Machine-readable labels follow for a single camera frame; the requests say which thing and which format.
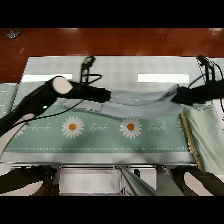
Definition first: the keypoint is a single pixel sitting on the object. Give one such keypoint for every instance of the grey shirt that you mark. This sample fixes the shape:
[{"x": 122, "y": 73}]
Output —
[{"x": 140, "y": 105}]

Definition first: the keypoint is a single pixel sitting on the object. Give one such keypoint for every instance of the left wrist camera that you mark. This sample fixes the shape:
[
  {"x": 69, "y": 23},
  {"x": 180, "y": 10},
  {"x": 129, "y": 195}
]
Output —
[{"x": 87, "y": 68}]

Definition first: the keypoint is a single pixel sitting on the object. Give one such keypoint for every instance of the silver frame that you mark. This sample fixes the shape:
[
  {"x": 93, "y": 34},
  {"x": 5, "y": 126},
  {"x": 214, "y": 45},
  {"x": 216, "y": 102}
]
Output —
[{"x": 136, "y": 186}]

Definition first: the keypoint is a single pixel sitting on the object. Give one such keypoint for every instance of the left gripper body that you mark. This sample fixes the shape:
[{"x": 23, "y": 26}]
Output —
[{"x": 98, "y": 94}]

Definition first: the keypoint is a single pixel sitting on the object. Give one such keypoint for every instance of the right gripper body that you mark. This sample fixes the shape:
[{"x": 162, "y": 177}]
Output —
[{"x": 183, "y": 96}]

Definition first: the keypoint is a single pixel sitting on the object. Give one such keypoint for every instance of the small round silver object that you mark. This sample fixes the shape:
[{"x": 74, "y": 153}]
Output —
[{"x": 14, "y": 33}]

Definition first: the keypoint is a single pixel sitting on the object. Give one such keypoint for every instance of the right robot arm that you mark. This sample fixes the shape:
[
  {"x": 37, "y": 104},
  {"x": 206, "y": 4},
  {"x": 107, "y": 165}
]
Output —
[{"x": 211, "y": 91}]

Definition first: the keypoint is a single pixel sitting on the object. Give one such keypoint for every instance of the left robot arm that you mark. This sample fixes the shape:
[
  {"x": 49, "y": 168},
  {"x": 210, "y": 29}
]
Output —
[{"x": 33, "y": 101}]

